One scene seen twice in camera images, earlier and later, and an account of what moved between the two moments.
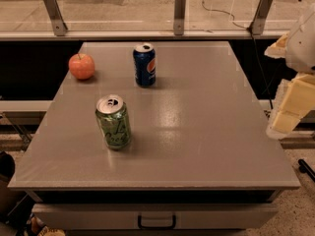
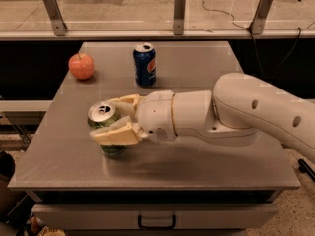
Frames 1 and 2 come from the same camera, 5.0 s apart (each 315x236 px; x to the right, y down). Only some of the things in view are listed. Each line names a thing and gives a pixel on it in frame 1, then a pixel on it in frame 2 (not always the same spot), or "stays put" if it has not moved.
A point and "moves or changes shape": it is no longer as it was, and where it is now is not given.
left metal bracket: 54,12 stays put
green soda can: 113,115 moves or changes shape
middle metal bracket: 179,13 stays put
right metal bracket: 261,15 stays put
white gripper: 303,49 to 156,113
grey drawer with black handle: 157,216 stays put
